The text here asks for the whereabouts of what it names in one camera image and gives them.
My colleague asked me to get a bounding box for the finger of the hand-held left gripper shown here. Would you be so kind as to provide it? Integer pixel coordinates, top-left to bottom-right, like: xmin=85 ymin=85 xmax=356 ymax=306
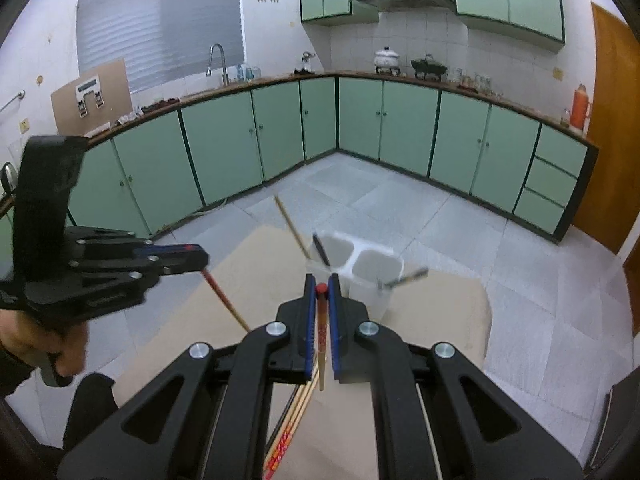
xmin=72 ymin=260 xmax=211 ymax=311
xmin=67 ymin=230 xmax=210 ymax=262

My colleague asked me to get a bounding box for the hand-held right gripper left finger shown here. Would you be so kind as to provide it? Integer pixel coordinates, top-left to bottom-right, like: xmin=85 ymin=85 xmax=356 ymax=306
xmin=57 ymin=272 xmax=321 ymax=480

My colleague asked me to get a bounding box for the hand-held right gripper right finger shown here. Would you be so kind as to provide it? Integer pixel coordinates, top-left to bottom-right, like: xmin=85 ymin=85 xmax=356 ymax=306
xmin=327 ymin=272 xmax=583 ymax=480

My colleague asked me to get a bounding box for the red patterned chopstick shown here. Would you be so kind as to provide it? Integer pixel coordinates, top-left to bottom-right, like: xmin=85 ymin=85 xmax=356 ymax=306
xmin=199 ymin=268 xmax=252 ymax=333
xmin=316 ymin=284 xmax=331 ymax=392

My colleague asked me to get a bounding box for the black spoon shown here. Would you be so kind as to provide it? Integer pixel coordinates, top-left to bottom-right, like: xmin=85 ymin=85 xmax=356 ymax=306
xmin=312 ymin=233 xmax=331 ymax=267

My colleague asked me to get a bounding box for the white two-compartment utensil holder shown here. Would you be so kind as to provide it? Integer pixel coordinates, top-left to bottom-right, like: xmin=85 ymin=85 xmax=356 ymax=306
xmin=305 ymin=232 xmax=405 ymax=323

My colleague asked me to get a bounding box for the plain wooden chopstick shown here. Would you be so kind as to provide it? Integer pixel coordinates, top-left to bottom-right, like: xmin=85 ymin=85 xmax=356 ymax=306
xmin=274 ymin=196 xmax=311 ymax=261

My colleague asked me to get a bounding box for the bunch of mixed chopsticks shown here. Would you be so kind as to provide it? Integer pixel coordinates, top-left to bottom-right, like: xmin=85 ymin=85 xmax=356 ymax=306
xmin=262 ymin=367 xmax=321 ymax=476

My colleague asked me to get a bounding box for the person's left forearm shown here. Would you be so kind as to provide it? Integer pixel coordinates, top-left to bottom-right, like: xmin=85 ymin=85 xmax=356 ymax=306
xmin=0 ymin=347 xmax=38 ymax=398

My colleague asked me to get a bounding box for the person's left hand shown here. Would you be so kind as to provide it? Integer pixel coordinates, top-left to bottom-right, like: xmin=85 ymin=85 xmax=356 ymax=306
xmin=0 ymin=307 xmax=91 ymax=378

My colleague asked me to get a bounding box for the brown cardboard board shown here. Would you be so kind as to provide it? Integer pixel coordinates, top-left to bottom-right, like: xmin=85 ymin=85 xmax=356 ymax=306
xmin=51 ymin=58 xmax=133 ymax=133

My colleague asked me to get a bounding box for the metal towel bar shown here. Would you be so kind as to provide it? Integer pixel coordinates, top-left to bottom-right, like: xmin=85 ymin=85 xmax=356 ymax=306
xmin=0 ymin=89 xmax=26 ymax=113

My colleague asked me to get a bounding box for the beige tablecloth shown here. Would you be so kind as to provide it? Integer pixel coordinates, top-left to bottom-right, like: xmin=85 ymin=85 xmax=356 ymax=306
xmin=115 ymin=225 xmax=493 ymax=480

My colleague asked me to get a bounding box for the person's dark trouser leg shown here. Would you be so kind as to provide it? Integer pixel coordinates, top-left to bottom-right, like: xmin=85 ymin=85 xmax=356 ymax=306
xmin=62 ymin=372 xmax=118 ymax=456

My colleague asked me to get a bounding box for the green base cabinet unit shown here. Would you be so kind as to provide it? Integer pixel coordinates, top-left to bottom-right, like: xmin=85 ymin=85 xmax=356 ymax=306
xmin=0 ymin=71 xmax=600 ymax=246

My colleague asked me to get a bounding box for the metal kitchen faucet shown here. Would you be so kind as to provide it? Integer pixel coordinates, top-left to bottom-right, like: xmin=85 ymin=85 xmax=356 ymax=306
xmin=206 ymin=43 xmax=231 ymax=86

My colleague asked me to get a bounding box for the grey window blind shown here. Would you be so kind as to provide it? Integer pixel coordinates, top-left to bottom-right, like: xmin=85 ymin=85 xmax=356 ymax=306
xmin=77 ymin=0 xmax=247 ymax=93

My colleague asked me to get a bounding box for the white cooking pot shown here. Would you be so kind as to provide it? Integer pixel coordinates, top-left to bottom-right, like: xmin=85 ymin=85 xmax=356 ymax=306
xmin=374 ymin=46 xmax=402 ymax=72

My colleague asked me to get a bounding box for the black wok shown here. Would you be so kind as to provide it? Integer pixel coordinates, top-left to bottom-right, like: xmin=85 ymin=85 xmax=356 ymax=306
xmin=411 ymin=53 xmax=447 ymax=80

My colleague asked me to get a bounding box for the dark cabinet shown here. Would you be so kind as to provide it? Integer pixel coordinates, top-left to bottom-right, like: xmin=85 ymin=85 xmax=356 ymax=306
xmin=585 ymin=365 xmax=640 ymax=471

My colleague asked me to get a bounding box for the orange thermos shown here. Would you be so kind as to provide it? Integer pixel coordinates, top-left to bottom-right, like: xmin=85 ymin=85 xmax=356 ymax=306
xmin=571 ymin=83 xmax=593 ymax=131

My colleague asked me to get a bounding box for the wooden door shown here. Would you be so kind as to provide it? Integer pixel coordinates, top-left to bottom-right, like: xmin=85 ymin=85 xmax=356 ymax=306
xmin=572 ymin=1 xmax=640 ymax=256

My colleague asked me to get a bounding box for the white floor cable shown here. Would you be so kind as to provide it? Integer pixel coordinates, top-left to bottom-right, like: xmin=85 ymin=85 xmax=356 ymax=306
xmin=192 ymin=197 xmax=228 ymax=218

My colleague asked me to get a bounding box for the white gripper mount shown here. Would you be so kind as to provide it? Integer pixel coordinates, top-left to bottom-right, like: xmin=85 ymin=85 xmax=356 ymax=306
xmin=75 ymin=76 xmax=105 ymax=118

